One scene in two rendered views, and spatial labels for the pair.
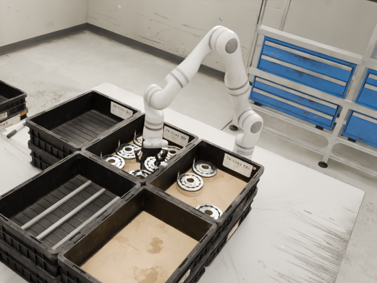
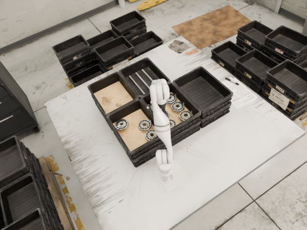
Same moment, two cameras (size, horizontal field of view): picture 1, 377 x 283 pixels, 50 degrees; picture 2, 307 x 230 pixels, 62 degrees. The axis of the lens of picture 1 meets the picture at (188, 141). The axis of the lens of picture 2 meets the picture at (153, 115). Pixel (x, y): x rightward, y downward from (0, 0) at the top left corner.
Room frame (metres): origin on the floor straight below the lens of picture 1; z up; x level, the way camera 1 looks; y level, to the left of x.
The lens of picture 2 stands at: (2.04, -0.85, 2.41)
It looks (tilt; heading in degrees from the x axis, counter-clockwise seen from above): 51 degrees down; 132
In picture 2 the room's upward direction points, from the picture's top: 11 degrees counter-clockwise
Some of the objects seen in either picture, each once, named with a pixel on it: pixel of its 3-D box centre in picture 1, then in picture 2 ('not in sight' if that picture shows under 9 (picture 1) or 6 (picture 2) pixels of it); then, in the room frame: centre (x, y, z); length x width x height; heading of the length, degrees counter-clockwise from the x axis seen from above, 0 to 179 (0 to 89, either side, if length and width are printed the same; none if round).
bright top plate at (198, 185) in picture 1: (190, 181); (144, 124); (1.21, -0.03, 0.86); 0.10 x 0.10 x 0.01
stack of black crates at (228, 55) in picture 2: not in sight; (230, 60); (1.29, 1.58, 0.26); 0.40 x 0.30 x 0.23; 155
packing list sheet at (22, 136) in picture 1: (43, 126); (235, 91); (1.64, 0.72, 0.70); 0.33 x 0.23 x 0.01; 155
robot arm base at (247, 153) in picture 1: (240, 158); (166, 171); (1.53, -0.25, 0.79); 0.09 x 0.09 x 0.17; 53
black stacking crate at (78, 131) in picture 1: (86, 127); (201, 92); (1.45, 0.44, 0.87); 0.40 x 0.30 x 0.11; 154
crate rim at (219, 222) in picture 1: (208, 177); (135, 124); (1.18, -0.09, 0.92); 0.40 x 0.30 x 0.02; 154
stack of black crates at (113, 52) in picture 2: not in sight; (117, 62); (0.12, 0.86, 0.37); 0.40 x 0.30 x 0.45; 64
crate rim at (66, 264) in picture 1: (143, 241); (112, 92); (0.83, 0.08, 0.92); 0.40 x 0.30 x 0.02; 154
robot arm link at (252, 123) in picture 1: (248, 129); (163, 159); (1.53, -0.25, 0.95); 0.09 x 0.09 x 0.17; 34
